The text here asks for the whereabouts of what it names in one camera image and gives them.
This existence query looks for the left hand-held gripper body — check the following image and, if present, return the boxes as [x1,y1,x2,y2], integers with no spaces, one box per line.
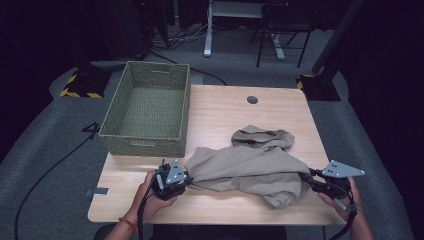
[151,159,193,201]

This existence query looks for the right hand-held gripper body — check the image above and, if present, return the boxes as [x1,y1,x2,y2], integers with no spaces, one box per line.
[319,159,366,201]

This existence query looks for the khaki pants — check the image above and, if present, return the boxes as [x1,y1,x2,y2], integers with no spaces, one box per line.
[184,124,312,210]

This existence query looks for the green woven basket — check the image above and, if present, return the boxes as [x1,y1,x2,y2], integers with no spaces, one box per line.
[98,60,192,158]

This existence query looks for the person's right hand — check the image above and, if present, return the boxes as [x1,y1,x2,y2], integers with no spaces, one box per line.
[318,178,363,223]

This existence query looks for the person's left hand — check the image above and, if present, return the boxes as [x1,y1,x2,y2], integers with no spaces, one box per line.
[131,171,178,221]

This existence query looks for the person's dark clothing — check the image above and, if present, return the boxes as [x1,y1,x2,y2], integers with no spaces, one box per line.
[94,223,288,240]

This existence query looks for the black yellow striped stand base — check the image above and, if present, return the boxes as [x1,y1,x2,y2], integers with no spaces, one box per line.
[296,73,342,102]
[59,68,111,99]

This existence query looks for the black slanted stand pole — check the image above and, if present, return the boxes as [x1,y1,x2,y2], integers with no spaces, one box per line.
[311,0,366,76]

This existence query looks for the black metal chair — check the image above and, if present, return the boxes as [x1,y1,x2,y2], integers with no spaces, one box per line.
[250,3,314,69]

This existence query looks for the right hand-held gripper black cable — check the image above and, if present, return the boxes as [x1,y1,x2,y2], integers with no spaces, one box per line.
[328,184,360,240]

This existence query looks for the hand-held gripper black cable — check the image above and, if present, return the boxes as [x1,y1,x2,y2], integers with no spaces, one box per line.
[328,184,360,240]
[136,179,158,240]

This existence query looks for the left hand-held gripper black cable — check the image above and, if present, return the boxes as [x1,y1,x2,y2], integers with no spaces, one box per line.
[136,179,158,240]

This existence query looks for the red cord bracelet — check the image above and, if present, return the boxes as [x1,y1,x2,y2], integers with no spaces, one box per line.
[118,217,138,234]

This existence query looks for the thin black cable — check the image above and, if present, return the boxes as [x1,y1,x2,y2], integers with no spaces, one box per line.
[148,49,229,87]

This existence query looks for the long black floor cable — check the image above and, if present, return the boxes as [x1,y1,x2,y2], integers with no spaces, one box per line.
[13,131,98,240]

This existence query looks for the tangle of cables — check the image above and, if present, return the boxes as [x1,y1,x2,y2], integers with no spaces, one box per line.
[148,23,208,53]

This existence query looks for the white desk frame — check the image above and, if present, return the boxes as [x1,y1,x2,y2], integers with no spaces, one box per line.
[203,0,286,61]

